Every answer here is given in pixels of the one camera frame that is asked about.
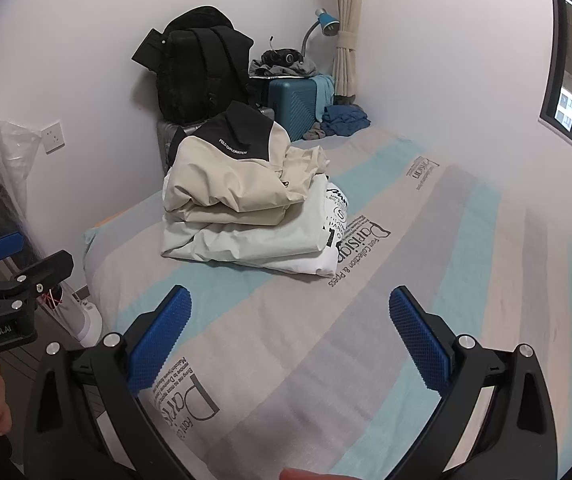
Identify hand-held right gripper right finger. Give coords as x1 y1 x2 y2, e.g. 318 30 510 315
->
388 285 559 480

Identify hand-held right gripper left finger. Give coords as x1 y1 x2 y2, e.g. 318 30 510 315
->
23 285 194 480

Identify beige and black hooded jacket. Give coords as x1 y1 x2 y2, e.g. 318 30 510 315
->
162 101 329 226

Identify blue clothes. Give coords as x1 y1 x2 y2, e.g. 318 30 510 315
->
321 105 372 138

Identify grey clothes with black device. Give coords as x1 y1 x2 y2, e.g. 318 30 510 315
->
250 49 320 80

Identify person's right hand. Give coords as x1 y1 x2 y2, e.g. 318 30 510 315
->
280 467 338 480

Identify striped bed sheet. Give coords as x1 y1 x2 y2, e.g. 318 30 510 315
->
83 125 572 480

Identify pale white folded jacket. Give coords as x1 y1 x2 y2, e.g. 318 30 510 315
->
161 172 333 264

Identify white printed garment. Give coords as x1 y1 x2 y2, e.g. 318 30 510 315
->
246 177 352 279

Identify black backpack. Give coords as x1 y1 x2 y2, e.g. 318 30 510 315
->
132 6 256 123

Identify light blue cloth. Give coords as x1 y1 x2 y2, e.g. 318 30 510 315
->
311 75 336 122

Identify teal suitcase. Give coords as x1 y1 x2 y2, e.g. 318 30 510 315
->
268 77 328 143

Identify narrow tied beige curtain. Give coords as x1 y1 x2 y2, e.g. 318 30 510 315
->
332 0 368 98

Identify blue desk lamp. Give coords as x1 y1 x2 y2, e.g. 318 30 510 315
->
302 8 341 63

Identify white wall socket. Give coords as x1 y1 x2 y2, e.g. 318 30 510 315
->
41 121 67 155

